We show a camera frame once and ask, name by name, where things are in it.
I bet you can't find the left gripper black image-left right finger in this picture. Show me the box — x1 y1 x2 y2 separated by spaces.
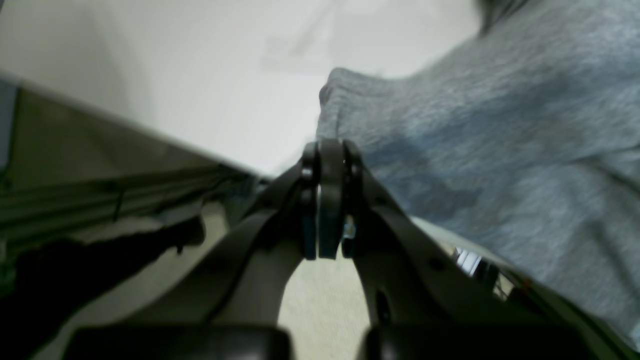
330 140 621 360

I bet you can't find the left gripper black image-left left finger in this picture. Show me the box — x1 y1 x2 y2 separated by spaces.
65 142 332 360

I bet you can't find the grey t-shirt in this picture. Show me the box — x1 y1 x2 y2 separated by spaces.
317 0 640 350

